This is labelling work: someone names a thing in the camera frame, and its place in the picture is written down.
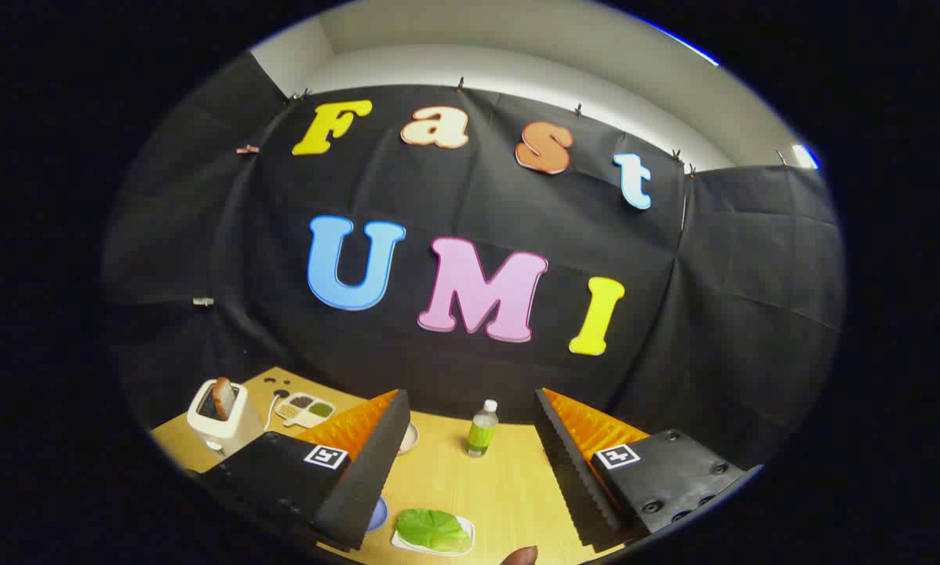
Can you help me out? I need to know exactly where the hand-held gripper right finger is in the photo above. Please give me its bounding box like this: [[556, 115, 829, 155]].
[[533, 388, 765, 552]]

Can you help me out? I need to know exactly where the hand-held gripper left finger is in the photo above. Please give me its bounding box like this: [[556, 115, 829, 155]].
[[195, 388, 412, 552]]

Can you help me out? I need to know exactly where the green lettuce leaf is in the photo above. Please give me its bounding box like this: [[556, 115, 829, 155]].
[[395, 508, 472, 552]]

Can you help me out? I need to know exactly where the white plate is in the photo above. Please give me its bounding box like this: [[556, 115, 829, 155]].
[[390, 514, 476, 558]]

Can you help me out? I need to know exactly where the white divided dish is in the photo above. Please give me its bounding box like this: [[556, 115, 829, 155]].
[[275, 392, 337, 428]]

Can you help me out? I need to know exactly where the green label plastic bottle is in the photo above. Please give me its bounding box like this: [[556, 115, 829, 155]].
[[465, 399, 499, 458]]

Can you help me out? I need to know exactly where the white toaster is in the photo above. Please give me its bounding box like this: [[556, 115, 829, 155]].
[[186, 379, 265, 458]]

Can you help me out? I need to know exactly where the black backdrop cloth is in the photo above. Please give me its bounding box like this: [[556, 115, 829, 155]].
[[101, 51, 846, 472]]

